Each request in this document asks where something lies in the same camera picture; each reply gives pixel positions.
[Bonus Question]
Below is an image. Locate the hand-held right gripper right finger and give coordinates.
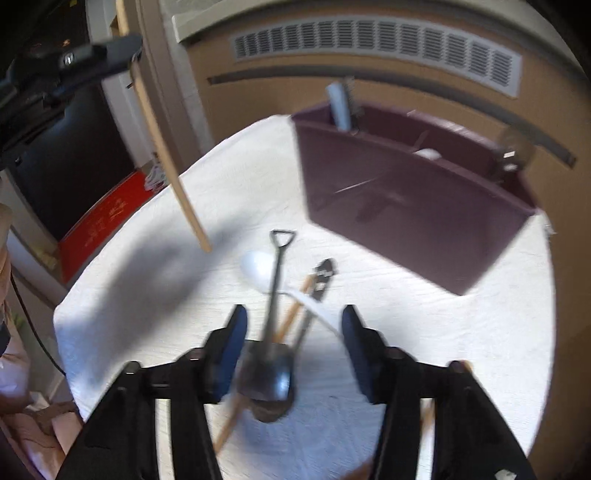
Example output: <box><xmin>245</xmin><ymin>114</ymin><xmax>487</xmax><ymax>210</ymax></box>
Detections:
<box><xmin>341</xmin><ymin>305</ymin><xmax>539</xmax><ymax>480</ymax></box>

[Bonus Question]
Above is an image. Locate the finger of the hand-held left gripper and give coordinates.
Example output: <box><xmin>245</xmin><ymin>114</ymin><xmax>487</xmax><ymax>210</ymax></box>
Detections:
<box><xmin>9</xmin><ymin>34</ymin><xmax>145</xmax><ymax>100</ymax></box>

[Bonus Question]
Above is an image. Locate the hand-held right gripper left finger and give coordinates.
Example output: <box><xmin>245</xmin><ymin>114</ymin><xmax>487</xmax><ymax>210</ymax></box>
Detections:
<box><xmin>55</xmin><ymin>305</ymin><xmax>250</xmax><ymax>480</ymax></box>

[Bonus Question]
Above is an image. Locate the shovel-shaped metal spoon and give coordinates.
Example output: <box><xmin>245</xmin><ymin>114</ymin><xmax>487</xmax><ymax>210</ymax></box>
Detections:
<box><xmin>236</xmin><ymin>229</ymin><xmax>297</xmax><ymax>424</ymax></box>

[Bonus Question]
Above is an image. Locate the light wooden chopstick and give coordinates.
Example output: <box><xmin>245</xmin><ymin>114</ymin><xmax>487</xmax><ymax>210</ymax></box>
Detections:
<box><xmin>215</xmin><ymin>275</ymin><xmax>315</xmax><ymax>456</ymax></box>
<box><xmin>115</xmin><ymin>0</ymin><xmax>212</xmax><ymax>253</ymax></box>

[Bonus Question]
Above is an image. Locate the white plastic spoon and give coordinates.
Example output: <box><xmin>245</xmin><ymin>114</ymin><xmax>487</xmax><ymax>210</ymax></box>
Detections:
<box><xmin>239</xmin><ymin>250</ymin><xmax>345</xmax><ymax>336</ymax></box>

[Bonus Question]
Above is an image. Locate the small dark fork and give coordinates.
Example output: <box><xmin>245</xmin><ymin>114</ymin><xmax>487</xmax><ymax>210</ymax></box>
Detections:
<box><xmin>293</xmin><ymin>258</ymin><xmax>339</xmax><ymax>352</ymax></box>

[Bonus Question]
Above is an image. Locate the maroon plastic utensil holder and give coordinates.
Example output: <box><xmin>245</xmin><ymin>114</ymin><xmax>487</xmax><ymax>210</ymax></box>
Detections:
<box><xmin>291</xmin><ymin>104</ymin><xmax>542</xmax><ymax>296</ymax></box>

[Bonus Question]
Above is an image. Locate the small dark metal spoon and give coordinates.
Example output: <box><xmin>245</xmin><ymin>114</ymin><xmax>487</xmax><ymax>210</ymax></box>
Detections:
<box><xmin>347</xmin><ymin>78</ymin><xmax>363</xmax><ymax>135</ymax></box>

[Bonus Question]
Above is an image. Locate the grey silicone spoon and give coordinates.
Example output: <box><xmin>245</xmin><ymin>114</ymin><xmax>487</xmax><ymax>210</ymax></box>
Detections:
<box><xmin>326</xmin><ymin>83</ymin><xmax>352</xmax><ymax>133</ymax></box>

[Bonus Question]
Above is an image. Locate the round metal spoon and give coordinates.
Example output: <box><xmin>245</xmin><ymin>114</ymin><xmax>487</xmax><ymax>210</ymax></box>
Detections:
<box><xmin>499</xmin><ymin>128</ymin><xmax>534</xmax><ymax>179</ymax></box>

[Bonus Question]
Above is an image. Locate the white kitchen countertop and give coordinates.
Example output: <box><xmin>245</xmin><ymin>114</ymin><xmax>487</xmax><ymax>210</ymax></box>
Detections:
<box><xmin>172</xmin><ymin>9</ymin><xmax>259</xmax><ymax>45</ymax></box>

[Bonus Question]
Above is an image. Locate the white textured towel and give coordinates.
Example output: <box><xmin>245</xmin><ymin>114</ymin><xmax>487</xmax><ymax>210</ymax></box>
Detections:
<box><xmin>53</xmin><ymin>113</ymin><xmax>556</xmax><ymax>480</ymax></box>

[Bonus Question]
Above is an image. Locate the red floor mat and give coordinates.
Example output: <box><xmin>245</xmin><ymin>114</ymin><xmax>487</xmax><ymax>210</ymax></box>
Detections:
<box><xmin>58</xmin><ymin>171</ymin><xmax>156</xmax><ymax>285</ymax></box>

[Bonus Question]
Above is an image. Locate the pile of slippers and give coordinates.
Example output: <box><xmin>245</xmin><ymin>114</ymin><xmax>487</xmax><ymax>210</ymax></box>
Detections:
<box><xmin>144</xmin><ymin>159</ymin><xmax>170</xmax><ymax>193</ymax></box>

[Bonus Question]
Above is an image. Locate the brown kitchen cabinet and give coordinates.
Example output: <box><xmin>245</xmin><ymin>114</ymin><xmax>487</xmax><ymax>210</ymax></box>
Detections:
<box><xmin>184</xmin><ymin>0</ymin><xmax>591</xmax><ymax>259</ymax></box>

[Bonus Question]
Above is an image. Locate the pink clothing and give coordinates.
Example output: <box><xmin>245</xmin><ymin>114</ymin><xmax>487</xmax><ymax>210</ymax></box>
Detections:
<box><xmin>0</xmin><ymin>342</ymin><xmax>85</xmax><ymax>480</ymax></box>

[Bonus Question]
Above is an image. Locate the long grey vent grille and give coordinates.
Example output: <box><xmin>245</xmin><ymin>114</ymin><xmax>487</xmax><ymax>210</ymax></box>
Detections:
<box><xmin>232</xmin><ymin>18</ymin><xmax>524</xmax><ymax>99</ymax></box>

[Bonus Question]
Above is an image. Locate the brown door frame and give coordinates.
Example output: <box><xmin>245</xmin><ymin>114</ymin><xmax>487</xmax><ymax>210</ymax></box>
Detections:
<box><xmin>134</xmin><ymin>0</ymin><xmax>219</xmax><ymax>178</ymax></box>

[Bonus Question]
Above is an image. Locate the black cable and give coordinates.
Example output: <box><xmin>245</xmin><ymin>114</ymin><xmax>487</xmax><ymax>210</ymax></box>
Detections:
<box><xmin>9</xmin><ymin>263</ymin><xmax>66</xmax><ymax>376</ymax></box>

